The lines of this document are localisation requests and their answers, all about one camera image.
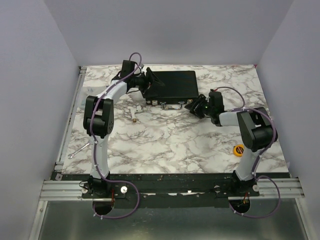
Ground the purple cable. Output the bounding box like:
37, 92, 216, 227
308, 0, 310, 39
88, 51, 145, 221
209, 86, 281, 218

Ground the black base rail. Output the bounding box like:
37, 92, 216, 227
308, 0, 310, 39
51, 171, 261, 210

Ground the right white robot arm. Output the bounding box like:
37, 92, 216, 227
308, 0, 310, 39
185, 90, 278, 196

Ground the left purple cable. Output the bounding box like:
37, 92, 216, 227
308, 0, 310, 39
88, 51, 145, 221

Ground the silver wrench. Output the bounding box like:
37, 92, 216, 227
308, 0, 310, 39
68, 141, 91, 159

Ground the black poker chip case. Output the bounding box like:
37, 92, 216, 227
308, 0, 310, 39
142, 70, 199, 111

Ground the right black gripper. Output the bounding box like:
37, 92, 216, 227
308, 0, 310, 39
184, 94, 214, 120

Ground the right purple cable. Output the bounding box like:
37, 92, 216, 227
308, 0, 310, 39
209, 86, 281, 218

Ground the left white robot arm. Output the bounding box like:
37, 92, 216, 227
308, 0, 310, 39
83, 60, 165, 198

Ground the white plastic faucet part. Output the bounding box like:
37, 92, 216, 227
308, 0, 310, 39
130, 105, 143, 123

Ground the clear plastic organizer box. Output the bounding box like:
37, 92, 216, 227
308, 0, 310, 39
78, 86, 106, 110

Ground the aluminium extrusion frame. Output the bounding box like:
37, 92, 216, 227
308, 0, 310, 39
37, 65, 311, 240

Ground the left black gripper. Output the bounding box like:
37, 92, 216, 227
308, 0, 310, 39
130, 68, 164, 98

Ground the yellow black tape measure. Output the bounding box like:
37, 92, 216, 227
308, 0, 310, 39
233, 144, 244, 157

